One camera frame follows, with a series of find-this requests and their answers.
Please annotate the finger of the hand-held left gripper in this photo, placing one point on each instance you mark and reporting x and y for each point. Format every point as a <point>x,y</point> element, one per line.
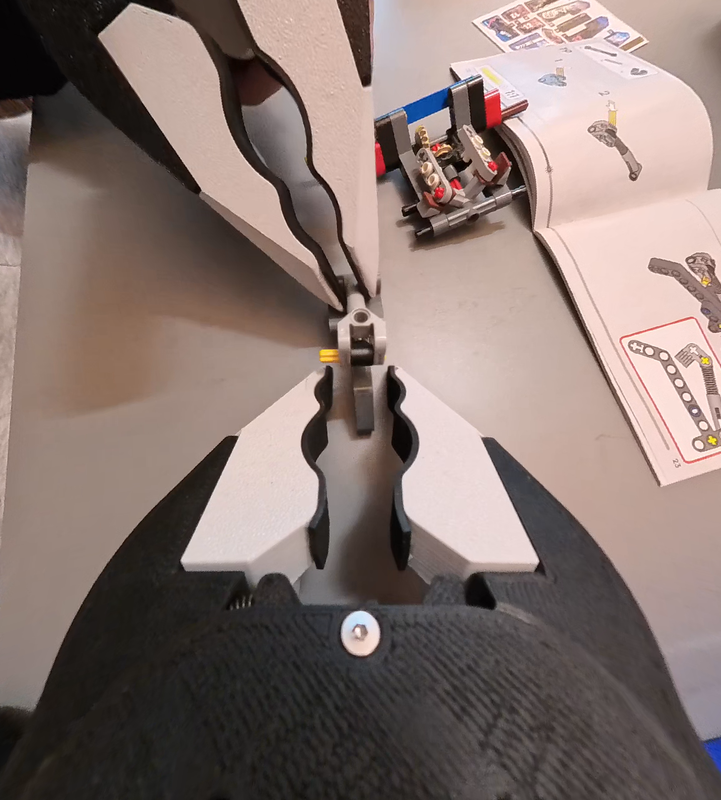
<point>329,125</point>
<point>198,125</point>

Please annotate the open lego instruction booklet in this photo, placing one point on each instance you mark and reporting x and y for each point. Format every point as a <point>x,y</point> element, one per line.
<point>647,250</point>

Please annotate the grey lego chassis assembly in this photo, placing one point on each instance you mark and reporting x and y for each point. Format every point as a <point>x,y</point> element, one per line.
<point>448,162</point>

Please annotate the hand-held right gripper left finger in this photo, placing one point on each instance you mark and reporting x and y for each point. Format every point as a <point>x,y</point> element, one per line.
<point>260,494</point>

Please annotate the lego sticker sheet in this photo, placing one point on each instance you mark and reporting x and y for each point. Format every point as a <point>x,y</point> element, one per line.
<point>554,25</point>

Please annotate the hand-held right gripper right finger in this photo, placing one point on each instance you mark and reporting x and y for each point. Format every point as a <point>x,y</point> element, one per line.
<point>460,494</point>

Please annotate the grey lego shock absorber assembly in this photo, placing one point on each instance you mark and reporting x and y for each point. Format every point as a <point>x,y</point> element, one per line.
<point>360,331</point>

